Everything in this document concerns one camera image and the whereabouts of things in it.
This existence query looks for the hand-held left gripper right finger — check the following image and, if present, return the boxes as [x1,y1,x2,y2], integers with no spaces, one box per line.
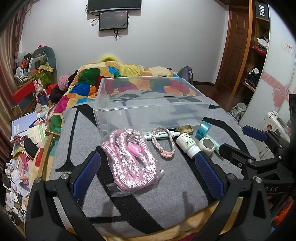
[195,152,272,241]

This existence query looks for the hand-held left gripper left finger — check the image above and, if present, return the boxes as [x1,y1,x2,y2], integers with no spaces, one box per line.
[25,151,102,241]

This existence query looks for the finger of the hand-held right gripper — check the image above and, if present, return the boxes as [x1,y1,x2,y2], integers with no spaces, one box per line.
[242,125,290,149]
[218,143,255,171]

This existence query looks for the white tape roll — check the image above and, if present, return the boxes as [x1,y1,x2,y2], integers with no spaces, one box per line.
[198,137,220,156]

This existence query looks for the white suitcase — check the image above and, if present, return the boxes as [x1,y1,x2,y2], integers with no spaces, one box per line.
[258,111,291,142]

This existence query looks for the white bag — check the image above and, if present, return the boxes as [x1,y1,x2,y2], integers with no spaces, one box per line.
[231,103,247,120]

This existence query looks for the grey black patterned blanket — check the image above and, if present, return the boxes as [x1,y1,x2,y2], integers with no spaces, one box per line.
[47,90,260,235]

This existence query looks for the white pill bottle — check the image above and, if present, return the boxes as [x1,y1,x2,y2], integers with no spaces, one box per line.
[176,133,201,159]

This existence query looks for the blue tape roll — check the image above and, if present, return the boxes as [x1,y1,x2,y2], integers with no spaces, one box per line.
[196,121,211,140]

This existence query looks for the small brown block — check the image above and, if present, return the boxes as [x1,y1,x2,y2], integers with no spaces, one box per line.
[175,125,194,135]

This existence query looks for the white ointment tube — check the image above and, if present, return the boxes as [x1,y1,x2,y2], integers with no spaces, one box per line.
[143,130,181,141]

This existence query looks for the white heart print sliding door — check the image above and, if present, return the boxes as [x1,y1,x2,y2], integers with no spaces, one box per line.
[238,5,296,131]

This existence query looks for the pile of papers and clutter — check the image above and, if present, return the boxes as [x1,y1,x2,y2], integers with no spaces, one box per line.
[1,137,38,229]

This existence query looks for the wooden wardrobe shelves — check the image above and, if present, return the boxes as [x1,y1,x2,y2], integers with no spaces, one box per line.
[231,0,271,112]

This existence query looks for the blue notebook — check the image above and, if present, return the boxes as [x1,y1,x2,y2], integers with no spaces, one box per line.
[11,112,39,140]

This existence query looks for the brown wooden door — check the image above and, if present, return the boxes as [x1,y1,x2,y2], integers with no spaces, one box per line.
[216,4,253,93]

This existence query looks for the clear plastic storage box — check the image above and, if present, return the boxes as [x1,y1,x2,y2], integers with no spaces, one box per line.
[93,77,211,138]

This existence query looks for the dark purple bag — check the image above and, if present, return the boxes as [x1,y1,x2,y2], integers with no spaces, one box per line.
[178,66,194,84]

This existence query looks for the colourful patchwork blanket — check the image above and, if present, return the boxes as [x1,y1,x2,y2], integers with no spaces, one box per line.
[47,61,197,136]

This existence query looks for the pink knit hat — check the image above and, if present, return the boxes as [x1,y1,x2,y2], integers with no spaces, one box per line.
[58,72,73,90]

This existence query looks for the pink rabbit toy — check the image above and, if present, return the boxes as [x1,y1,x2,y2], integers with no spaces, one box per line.
[34,78,49,105]

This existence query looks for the red box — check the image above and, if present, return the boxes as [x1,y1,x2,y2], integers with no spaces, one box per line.
[12,81,36,105]

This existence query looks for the yellow pillow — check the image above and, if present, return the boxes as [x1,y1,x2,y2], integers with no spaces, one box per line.
[98,54,121,65]

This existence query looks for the brown curtain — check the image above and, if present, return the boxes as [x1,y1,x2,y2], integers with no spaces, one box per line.
[0,13,26,142]

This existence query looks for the grey neck pillow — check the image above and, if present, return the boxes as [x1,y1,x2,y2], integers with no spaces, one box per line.
[24,46,57,68]

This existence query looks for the black printed box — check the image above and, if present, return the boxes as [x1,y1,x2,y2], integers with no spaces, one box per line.
[255,2,270,22]

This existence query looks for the wooden bed frame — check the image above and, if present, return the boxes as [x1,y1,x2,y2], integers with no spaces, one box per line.
[36,131,61,182]

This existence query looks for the pink rope in plastic bag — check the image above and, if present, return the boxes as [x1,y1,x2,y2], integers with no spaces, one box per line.
[102,127,165,198]

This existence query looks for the pink braided wrist strap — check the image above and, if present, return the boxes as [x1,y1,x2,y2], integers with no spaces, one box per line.
[151,126,176,159]

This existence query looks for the small wall screen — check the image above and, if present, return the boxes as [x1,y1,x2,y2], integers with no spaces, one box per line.
[99,10,129,31]

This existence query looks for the wall television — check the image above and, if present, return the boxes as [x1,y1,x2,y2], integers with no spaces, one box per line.
[87,0,142,14]

